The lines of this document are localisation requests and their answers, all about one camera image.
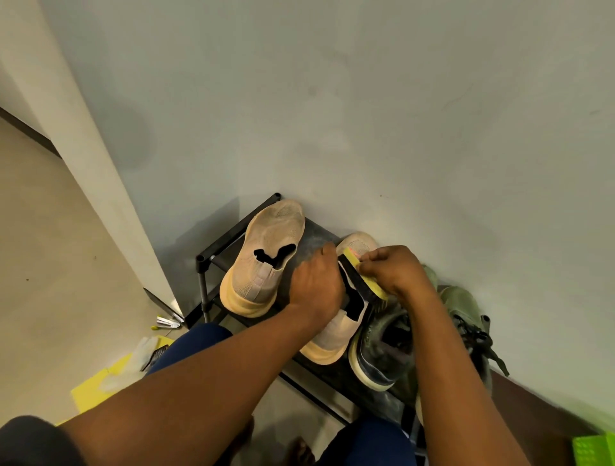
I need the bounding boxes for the small dark packet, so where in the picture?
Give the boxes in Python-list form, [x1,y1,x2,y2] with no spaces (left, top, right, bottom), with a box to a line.
[142,344,170,373]

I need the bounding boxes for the person's right forearm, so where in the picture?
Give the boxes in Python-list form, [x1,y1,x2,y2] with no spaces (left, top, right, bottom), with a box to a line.
[408,287,532,466]

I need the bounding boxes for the black metal shoe rack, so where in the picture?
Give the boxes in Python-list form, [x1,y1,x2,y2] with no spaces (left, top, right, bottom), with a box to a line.
[184,192,491,452]

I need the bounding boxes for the dark brown low bench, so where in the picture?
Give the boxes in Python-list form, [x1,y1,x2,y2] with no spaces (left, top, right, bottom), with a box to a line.
[489,369,602,466]

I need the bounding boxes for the person's left foot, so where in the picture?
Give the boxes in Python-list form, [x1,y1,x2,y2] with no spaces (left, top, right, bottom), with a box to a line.
[225,415,256,462]

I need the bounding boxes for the dark skirting strip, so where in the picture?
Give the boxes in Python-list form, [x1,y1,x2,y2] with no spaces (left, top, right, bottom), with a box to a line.
[0,106,62,159]
[143,287,186,323]

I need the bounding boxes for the yellow-edged shoe shine sponge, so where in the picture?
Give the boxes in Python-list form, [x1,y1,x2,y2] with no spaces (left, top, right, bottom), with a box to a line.
[336,247,390,304]

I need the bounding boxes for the dark blue trousers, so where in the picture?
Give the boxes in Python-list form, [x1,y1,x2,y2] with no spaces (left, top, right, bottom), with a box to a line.
[143,322,419,466]

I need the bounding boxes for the green plastic basket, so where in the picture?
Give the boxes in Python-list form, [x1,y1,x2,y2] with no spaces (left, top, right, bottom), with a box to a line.
[571,431,615,466]

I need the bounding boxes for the green sneaker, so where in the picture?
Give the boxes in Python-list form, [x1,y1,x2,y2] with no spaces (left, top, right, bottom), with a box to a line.
[414,285,510,426]
[348,264,439,392]

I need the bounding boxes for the person's foot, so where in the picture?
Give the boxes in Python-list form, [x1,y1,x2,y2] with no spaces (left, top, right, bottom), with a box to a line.
[225,415,256,462]
[286,437,317,466]

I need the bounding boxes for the beige suede shoe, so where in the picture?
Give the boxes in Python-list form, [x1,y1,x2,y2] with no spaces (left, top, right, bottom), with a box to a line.
[300,232,381,366]
[218,199,307,319]

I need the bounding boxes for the person's left forearm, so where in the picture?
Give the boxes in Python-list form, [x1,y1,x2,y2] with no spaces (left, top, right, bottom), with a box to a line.
[60,305,332,466]

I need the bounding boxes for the person's left hand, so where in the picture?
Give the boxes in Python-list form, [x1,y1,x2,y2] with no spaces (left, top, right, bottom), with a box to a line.
[288,243,346,327]

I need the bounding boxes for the person's right hand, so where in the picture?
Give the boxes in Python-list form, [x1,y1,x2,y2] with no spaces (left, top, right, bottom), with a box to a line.
[357,245,436,303]

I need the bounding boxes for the person's right foot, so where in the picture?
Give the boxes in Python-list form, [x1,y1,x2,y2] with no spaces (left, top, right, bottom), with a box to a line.
[286,437,317,466]

